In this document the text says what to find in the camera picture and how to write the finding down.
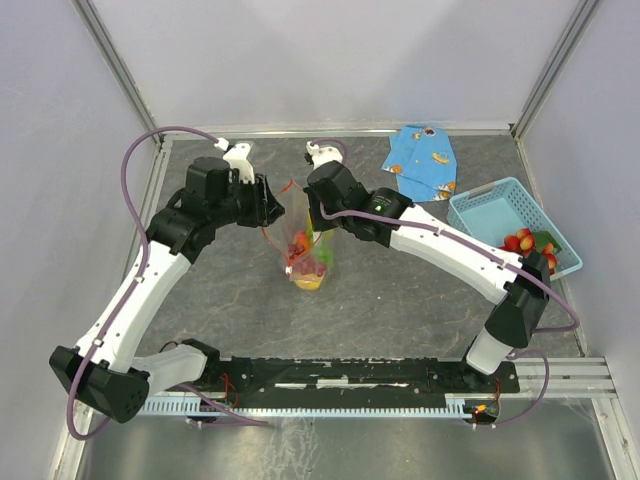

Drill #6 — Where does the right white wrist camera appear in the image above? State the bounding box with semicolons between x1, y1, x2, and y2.
304;138;347;169

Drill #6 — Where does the blue patterned cloth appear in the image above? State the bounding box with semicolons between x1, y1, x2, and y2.
381;125;457;203

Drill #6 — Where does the purple grapes bunch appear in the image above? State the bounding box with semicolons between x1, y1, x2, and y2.
288;243;329;280

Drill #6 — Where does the clear zip bag orange zipper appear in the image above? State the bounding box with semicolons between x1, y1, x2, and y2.
262;179;334;291

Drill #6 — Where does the yellow pear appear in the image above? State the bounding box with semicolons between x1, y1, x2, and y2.
294;277;323;291

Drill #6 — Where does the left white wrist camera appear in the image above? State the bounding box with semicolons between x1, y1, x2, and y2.
215;138;255;184

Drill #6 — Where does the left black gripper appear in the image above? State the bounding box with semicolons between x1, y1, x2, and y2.
211;172;286;229

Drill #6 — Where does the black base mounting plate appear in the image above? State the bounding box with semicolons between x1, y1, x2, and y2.
191;357;520;411

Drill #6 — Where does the light blue plastic basket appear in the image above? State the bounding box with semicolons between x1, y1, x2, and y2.
446;177;583;281

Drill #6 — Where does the light blue cable duct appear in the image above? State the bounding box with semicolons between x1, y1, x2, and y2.
134;393;474;417

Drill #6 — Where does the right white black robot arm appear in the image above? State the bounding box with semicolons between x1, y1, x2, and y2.
304;160;550;391

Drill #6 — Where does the green grapes bunch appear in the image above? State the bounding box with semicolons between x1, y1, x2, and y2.
306;216;334;268

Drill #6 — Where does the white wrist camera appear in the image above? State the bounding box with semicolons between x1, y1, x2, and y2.
304;138;347;169
215;138;255;184

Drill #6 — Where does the orange peach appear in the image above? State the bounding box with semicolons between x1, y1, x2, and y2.
294;231;311;248

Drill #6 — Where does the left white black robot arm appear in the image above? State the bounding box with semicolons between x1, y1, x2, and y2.
49;153;284;423

